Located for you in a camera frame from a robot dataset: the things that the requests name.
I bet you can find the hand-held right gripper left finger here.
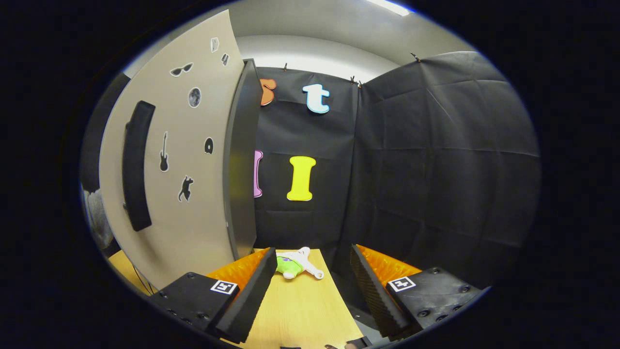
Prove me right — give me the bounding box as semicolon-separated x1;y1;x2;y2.
149;247;278;345

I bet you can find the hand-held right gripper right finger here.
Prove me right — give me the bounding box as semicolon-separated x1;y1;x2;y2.
350;244;485;341

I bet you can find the beige cabinet door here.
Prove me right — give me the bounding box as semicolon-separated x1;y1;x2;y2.
98;10;245;291

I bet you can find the black door handle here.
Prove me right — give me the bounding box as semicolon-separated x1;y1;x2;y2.
121;100;156;232

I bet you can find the green white plush toy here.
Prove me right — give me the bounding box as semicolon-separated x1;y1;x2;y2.
275;247;325;281

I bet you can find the black backdrop cloth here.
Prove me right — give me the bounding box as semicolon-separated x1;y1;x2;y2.
252;51;542;291

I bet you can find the large ceiling light panel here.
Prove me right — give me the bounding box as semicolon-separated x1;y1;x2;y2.
366;0;412;17

